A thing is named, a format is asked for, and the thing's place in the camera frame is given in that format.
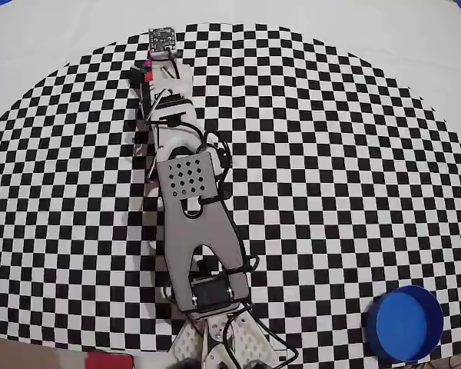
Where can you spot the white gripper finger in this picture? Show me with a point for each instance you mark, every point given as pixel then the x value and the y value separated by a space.
pixel 180 77

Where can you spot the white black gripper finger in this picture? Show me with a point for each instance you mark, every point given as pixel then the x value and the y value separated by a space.
pixel 141 88

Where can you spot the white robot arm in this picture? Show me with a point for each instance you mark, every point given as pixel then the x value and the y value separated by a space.
pixel 199 230

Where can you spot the blue round box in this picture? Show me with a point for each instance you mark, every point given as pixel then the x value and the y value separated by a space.
pixel 407 326

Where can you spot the black white checkered mat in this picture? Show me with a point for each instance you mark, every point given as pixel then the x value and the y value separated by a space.
pixel 330 153

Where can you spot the red flat object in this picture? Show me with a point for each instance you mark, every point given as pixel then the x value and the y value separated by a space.
pixel 109 362

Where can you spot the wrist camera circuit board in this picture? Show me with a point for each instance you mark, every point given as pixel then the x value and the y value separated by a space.
pixel 162 39

